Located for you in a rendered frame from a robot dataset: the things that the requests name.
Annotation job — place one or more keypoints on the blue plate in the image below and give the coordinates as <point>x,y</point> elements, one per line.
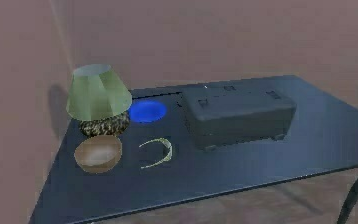
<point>147,112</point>

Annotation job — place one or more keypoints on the dark grey box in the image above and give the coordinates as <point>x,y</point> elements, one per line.
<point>237,116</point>

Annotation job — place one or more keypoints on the green shade table lamp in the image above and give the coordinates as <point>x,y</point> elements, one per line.
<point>97,96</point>

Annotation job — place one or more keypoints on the dark blue table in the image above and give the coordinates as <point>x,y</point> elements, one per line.
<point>240,173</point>

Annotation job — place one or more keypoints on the brown wooden bowl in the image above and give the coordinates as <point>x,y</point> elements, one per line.
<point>98,154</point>

